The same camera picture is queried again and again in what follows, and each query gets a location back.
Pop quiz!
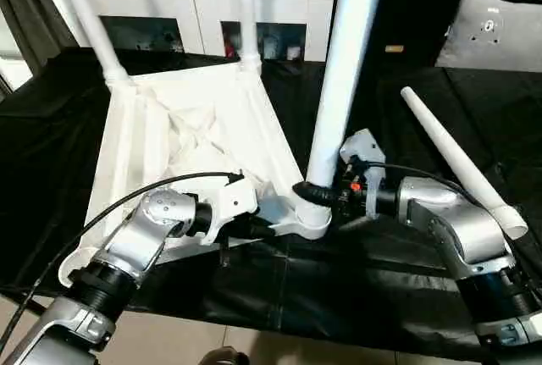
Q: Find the white plastic table top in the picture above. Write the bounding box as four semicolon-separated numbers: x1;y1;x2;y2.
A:
56;60;335;290

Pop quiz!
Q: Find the white plastic table leg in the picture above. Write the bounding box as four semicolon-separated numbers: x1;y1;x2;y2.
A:
400;86;529;241
303;0;392;192
49;0;134;88
235;0;264;75

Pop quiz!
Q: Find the black furniture with yellow label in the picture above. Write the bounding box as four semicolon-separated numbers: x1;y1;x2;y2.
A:
332;0;475;69

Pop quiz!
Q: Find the black work mat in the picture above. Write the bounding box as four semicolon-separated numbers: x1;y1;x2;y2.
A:
0;47;542;362

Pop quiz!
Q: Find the grey cushion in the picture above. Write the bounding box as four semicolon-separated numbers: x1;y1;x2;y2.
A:
434;0;542;75

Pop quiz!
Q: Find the white glass-door cabinet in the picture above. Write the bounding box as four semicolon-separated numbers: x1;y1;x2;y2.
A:
34;0;338;63

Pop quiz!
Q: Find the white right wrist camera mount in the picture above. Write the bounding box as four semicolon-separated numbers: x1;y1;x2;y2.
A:
339;129;387;186

